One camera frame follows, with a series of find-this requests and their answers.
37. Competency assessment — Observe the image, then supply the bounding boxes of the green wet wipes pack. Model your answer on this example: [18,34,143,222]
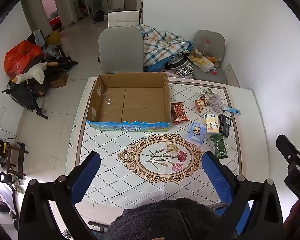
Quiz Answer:
[209,133,228,159]

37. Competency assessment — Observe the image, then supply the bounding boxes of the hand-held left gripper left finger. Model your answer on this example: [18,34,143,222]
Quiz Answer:
[20,151,102,240]

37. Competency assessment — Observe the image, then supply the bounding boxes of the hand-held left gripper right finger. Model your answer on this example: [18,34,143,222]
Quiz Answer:
[201,151,284,240]

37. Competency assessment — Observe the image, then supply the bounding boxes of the plaid blanket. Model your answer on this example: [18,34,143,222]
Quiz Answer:
[137,24,193,72]

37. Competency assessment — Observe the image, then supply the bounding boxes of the yellow tissue pack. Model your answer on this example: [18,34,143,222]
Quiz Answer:
[204,113,220,134]

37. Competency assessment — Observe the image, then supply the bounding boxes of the white chair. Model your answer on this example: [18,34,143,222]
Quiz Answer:
[107,10,140,28]

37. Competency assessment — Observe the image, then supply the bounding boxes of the white goose plush toy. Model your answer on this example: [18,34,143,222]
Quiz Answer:
[11,62,58,85]

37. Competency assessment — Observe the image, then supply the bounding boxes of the yellow bag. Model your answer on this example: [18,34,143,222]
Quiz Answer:
[45,30,62,46]

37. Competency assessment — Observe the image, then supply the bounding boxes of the pink clothes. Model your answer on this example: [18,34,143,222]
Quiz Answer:
[165,70,194,80]

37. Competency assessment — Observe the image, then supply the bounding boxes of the small brown cardboard box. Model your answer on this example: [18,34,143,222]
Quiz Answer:
[50,72,69,89]

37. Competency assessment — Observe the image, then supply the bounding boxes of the light blue cloth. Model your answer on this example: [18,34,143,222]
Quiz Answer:
[34,30,45,47]

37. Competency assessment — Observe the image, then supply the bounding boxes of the black packet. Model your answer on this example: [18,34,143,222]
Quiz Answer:
[219,114,232,139]

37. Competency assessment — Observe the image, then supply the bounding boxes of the dark wooden chair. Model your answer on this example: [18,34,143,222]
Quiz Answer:
[0,130,29,178]

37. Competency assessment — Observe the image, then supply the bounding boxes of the clear plastic bottle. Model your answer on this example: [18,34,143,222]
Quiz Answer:
[202,40,212,55]

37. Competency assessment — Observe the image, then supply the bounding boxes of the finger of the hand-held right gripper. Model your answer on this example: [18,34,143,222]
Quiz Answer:
[276,134,300,167]

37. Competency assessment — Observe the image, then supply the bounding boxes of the lavender cloth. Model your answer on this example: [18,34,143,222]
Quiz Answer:
[207,94,227,112]

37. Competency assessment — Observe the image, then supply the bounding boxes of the orange snack packet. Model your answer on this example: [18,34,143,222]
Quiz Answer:
[194,97,207,113]

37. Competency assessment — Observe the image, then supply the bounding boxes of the orange plastic bag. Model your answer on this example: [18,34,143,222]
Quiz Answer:
[4,41,44,79]

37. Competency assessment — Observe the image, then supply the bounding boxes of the black folded stroller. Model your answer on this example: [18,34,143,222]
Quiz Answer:
[2,56,78,120]

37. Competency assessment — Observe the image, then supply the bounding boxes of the blue tissue pack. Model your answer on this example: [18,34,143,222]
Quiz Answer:
[187,122,207,146]

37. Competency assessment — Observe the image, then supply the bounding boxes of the black and white patterned bag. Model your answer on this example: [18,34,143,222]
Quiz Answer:
[168,55,193,77]

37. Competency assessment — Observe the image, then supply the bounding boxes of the person's dark fleece clothing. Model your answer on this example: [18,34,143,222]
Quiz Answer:
[102,197,240,240]

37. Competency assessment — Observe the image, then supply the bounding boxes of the grey cushioned chair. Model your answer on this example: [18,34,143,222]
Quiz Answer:
[192,29,228,84]

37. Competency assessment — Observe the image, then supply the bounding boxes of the light blue tube packet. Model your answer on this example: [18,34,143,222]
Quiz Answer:
[222,106,241,115]

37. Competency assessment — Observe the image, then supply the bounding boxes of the grey ribbed chair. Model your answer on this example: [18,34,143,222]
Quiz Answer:
[98,26,144,75]

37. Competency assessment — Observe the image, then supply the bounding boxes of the yellow snack package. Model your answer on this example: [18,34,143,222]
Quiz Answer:
[190,55,214,73]

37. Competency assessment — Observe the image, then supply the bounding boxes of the red snack packet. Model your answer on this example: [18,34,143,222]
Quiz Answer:
[170,102,189,125]

